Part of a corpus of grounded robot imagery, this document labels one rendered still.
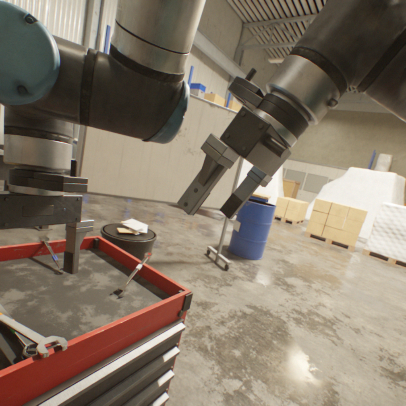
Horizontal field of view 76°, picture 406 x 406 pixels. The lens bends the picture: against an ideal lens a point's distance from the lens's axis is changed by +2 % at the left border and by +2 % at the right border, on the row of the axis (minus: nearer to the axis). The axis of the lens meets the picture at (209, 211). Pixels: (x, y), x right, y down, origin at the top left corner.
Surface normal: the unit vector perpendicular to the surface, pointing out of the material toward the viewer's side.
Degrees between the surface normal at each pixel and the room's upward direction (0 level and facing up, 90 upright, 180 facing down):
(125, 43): 112
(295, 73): 83
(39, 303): 0
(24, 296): 0
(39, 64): 83
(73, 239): 89
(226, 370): 0
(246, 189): 83
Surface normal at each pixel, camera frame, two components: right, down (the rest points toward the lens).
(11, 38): 0.30, 0.13
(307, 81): -0.15, 0.22
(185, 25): 0.65, 0.68
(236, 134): -0.47, -0.07
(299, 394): 0.22, -0.96
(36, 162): 0.58, 0.17
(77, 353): 0.79, 0.29
